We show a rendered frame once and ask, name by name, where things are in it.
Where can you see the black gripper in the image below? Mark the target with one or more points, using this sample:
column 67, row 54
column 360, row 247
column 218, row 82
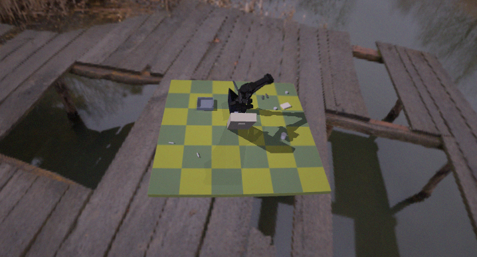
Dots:
column 241, row 108

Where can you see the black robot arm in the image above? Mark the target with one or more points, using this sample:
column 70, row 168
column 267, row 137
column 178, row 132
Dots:
column 249, row 88

